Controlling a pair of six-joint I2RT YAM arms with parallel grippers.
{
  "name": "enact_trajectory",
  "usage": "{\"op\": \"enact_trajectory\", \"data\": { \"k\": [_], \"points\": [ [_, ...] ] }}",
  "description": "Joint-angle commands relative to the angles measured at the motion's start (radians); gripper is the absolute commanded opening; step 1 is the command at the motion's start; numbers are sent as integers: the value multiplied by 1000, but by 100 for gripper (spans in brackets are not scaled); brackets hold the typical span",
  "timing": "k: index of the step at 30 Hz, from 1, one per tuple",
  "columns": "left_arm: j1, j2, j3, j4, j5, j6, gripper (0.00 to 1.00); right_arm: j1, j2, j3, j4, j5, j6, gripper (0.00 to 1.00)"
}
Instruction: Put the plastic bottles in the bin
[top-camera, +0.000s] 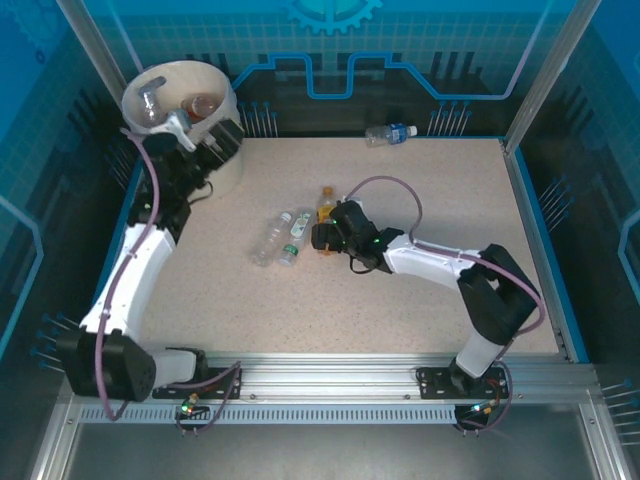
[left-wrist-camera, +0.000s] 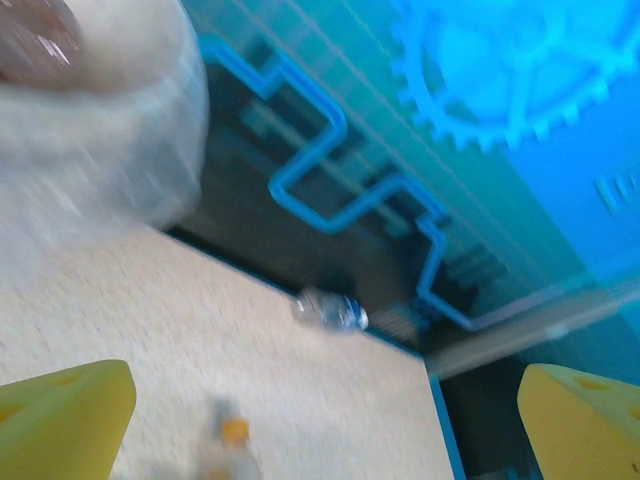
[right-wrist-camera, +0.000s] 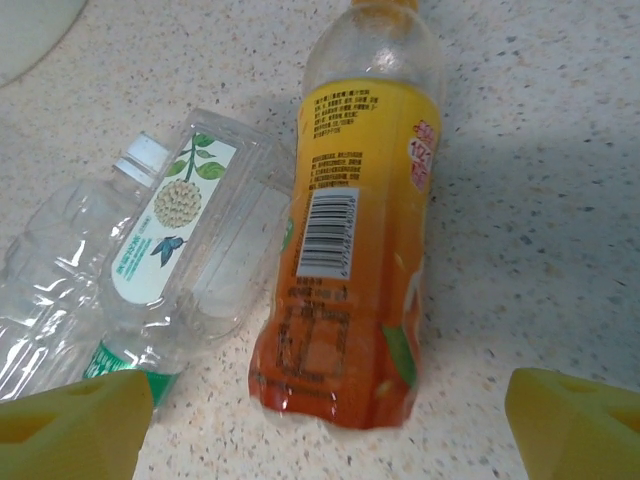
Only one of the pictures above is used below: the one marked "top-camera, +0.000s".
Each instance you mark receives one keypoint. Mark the blue label water bottle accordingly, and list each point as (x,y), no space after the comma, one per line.
(390,135)

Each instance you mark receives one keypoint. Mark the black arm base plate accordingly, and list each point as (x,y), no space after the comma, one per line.
(435,385)
(172,392)

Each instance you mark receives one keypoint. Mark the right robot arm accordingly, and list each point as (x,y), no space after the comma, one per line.
(425,260)

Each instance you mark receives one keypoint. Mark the green neck band bottle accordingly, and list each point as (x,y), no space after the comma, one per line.
(299,227)

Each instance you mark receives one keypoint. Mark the yellow label juice bottle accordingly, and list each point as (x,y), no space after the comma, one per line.
(326,205)

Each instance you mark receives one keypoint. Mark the crushed clear bottle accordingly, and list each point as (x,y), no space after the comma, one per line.
(150,105)

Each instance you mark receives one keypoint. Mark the small LED connector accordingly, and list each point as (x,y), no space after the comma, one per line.
(482,408)
(189,407)

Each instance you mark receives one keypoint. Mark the cream plastic waste bin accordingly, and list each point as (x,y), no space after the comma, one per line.
(227,180)

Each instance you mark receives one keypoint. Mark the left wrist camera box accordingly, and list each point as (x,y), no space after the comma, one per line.
(177,125)

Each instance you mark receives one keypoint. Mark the clear bottle white cap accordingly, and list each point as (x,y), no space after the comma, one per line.
(270,240)

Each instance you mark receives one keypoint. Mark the blue table edge strip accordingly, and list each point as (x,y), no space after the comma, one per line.
(113,240)

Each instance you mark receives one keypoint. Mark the brown label drink bottle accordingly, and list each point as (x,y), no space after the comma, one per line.
(200,106)

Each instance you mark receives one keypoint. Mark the aluminium mounting rail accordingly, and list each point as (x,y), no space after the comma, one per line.
(325,375)

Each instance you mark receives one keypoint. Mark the aluminium frame post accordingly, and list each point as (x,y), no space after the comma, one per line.
(95,30)
(545,75)

